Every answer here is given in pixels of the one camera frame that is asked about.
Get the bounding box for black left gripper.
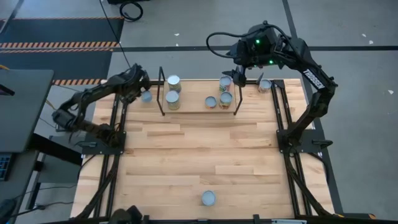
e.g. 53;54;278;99
121;63;152;105

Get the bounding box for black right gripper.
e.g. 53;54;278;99
221;23;282;88

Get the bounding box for tall food can silver lid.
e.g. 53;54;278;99
218;75;233;93
167;74;182;93

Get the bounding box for tall green and red can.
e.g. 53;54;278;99
218;91;234;110

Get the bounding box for white label can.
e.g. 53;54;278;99
257;78;273;94

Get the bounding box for tall yellow carrots can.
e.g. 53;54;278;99
165;90;181;111

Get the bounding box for short orange label can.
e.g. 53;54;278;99
204;95;218;110

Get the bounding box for green label can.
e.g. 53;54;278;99
200;190;217;207

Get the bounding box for wooden shelf black metal legs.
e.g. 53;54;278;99
156;66;244;117

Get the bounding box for short can silver lid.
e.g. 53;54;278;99
140;90;154;103

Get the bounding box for black box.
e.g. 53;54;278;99
107;0;150;5

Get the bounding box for black floor mat hazard stripes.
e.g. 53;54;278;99
0;17;125;86

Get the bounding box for black desk foot beam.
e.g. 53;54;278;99
27;133;83;166

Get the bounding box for black desk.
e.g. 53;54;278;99
0;68;55;153

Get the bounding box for person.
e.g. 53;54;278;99
108;204;144;224

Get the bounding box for black flat device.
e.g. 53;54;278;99
0;83;16;96

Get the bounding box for grey desk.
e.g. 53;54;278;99
0;151;40;218

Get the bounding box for backlit keyboard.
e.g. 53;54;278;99
0;152;13;182

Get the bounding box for black aluminium frame rail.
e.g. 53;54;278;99
149;80;285;85
40;213;398;224
270;80;300;218
105;89;131;218
92;91;121;218
281;80;313;217

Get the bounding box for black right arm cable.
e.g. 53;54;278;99
205;30;249;60

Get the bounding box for long black cable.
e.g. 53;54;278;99
98;0;136;76

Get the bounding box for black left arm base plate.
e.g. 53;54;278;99
81;130;127;156

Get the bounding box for coiled black cable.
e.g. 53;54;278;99
119;1;144;23

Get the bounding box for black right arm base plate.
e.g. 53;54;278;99
276;129;325;154

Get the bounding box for black diagonal frame brace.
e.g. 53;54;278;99
76;161;118;219
287;164;335;218

